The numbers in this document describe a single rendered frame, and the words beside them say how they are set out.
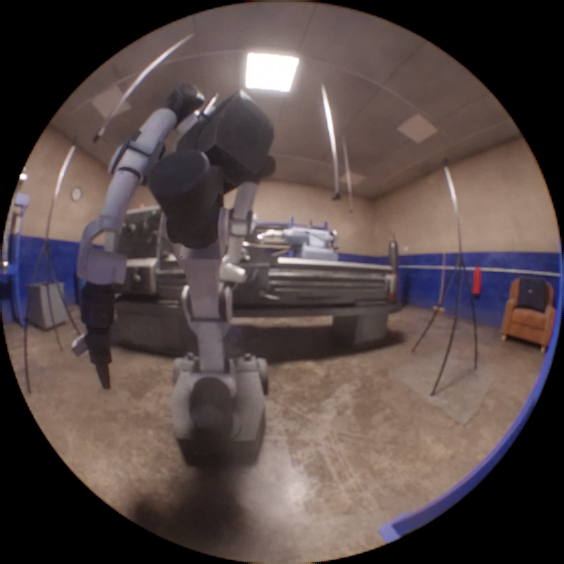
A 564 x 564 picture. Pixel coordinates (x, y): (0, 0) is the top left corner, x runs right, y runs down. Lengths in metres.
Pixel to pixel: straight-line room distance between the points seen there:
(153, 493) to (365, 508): 0.73
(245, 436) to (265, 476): 0.21
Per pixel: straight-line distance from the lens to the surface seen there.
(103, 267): 0.41
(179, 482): 0.86
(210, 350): 0.78
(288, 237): 1.65
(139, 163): 0.47
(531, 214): 4.16
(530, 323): 3.22
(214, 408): 0.60
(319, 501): 0.80
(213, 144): 0.46
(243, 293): 1.26
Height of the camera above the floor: 0.76
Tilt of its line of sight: 4 degrees down
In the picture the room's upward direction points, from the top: 2 degrees clockwise
